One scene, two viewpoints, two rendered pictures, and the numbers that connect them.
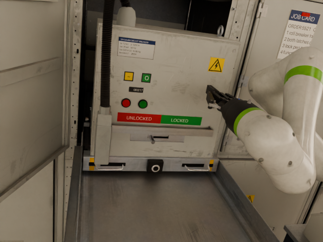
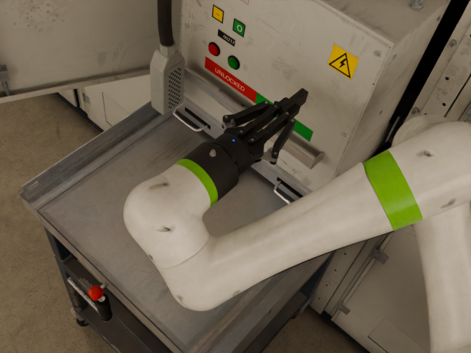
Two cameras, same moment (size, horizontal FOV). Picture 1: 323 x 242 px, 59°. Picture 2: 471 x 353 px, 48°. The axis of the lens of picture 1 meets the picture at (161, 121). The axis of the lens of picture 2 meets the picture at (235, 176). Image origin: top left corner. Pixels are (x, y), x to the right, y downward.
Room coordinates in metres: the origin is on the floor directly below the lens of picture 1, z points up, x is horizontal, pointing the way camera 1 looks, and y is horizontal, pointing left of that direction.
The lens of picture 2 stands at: (0.40, -0.64, 1.94)
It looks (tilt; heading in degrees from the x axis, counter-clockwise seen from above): 53 degrees down; 49
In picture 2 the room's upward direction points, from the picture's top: 10 degrees clockwise
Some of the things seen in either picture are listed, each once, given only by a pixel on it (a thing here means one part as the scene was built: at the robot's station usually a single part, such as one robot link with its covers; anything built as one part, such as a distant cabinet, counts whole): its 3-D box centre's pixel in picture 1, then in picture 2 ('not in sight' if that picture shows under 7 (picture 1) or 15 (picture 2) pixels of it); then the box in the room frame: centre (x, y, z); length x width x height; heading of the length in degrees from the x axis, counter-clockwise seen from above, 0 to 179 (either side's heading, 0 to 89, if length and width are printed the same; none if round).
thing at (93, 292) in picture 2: not in sight; (99, 290); (0.51, -0.13, 0.82); 0.04 x 0.03 x 0.03; 16
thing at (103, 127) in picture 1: (103, 136); (168, 78); (0.85, 0.18, 1.04); 0.08 x 0.05 x 0.17; 16
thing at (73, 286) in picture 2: not in sight; (90, 305); (0.49, -0.07, 0.62); 0.17 x 0.03 x 0.30; 106
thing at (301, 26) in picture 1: (298, 36); not in sight; (1.33, -0.53, 1.43); 0.15 x 0.01 x 0.21; 106
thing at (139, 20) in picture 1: (136, 34); not in sight; (1.77, 0.23, 1.28); 0.58 x 0.02 x 0.19; 106
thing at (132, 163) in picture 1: (153, 161); (249, 147); (0.99, 0.01, 0.90); 0.54 x 0.05 x 0.06; 106
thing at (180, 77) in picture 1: (163, 103); (258, 77); (0.98, 0.00, 1.15); 0.48 x 0.01 x 0.48; 106
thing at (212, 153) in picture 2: (244, 120); (209, 173); (0.71, -0.22, 1.23); 0.09 x 0.06 x 0.12; 106
